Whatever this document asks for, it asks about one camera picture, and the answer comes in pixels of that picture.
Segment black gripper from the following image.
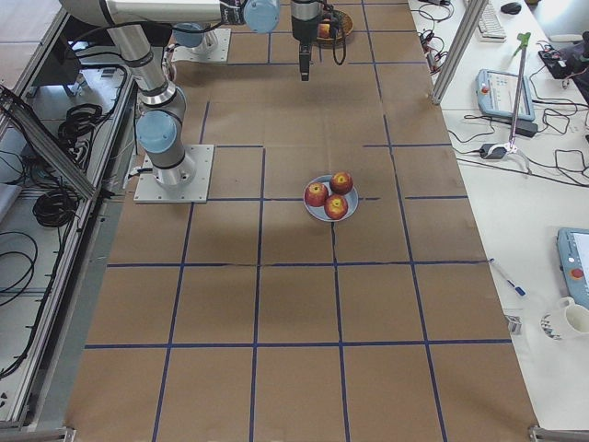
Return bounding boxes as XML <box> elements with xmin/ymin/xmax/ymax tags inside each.
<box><xmin>290</xmin><ymin>1</ymin><xmax>321</xmax><ymax>81</ymax></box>

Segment red apple in basket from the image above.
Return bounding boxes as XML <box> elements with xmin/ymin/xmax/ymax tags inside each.
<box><xmin>318</xmin><ymin>22</ymin><xmax>331</xmax><ymax>40</ymax></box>

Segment woven wicker basket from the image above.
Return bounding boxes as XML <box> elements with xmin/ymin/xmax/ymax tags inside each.
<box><xmin>316</xmin><ymin>9</ymin><xmax>353</xmax><ymax>48</ymax></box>

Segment red apple on plate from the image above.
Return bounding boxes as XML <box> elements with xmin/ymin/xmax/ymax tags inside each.
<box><xmin>304</xmin><ymin>181</ymin><xmax>329</xmax><ymax>207</ymax></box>
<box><xmin>329</xmin><ymin>171</ymin><xmax>353</xmax><ymax>195</ymax></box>
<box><xmin>323</xmin><ymin>193</ymin><xmax>349</xmax><ymax>220</ymax></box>

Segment light blue plate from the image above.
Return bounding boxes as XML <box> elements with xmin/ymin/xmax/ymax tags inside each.
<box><xmin>303</xmin><ymin>175</ymin><xmax>359</xmax><ymax>222</ymax></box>

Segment white keyboard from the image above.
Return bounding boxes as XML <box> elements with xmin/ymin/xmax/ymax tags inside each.
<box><xmin>478</xmin><ymin>1</ymin><xmax>506</xmax><ymax>43</ymax></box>

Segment blue teach pendant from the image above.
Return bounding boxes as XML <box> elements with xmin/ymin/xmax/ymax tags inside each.
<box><xmin>557</xmin><ymin>227</ymin><xmax>589</xmax><ymax>308</ymax></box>
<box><xmin>476</xmin><ymin>69</ymin><xmax>536</xmax><ymax>122</ymax></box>

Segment black computer mouse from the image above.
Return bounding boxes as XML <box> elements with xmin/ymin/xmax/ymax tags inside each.
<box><xmin>500</xmin><ymin>1</ymin><xmax>522</xmax><ymax>15</ymax></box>

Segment pink reacher stick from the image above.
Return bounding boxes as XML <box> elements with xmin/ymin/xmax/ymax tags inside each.
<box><xmin>504</xmin><ymin>32</ymin><xmax>531</xmax><ymax>154</ymax></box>

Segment black power adapter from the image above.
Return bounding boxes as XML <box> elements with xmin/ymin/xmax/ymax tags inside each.
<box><xmin>515</xmin><ymin>120</ymin><xmax>538</xmax><ymax>138</ymax></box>

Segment blue white pen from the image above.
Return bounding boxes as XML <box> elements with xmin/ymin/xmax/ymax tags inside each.
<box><xmin>489</xmin><ymin>258</ymin><xmax>526</xmax><ymax>297</ymax></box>

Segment small metal clip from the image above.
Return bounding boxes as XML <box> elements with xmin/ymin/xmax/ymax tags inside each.
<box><xmin>504</xmin><ymin>315</ymin><xmax>523</xmax><ymax>335</ymax></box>

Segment white ceramic mug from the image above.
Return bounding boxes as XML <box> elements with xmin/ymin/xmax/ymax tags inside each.
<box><xmin>540</xmin><ymin>297</ymin><xmax>588</xmax><ymax>341</ymax></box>

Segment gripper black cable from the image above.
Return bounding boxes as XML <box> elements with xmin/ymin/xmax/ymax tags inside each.
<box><xmin>321</xmin><ymin>4</ymin><xmax>349</xmax><ymax>66</ymax></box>

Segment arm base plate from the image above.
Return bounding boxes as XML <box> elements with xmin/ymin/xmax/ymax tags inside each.
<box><xmin>171</xmin><ymin>29</ymin><xmax>231</xmax><ymax>64</ymax></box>
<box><xmin>133</xmin><ymin>145</ymin><xmax>214</xmax><ymax>204</ymax></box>

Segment aluminium frame post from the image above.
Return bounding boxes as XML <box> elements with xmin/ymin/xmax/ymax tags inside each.
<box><xmin>431</xmin><ymin>0</ymin><xmax>486</xmax><ymax>105</ymax></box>

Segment coiled black cables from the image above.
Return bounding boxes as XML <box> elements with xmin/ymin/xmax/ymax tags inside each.
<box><xmin>32</xmin><ymin>103</ymin><xmax>105</xmax><ymax>229</ymax></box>

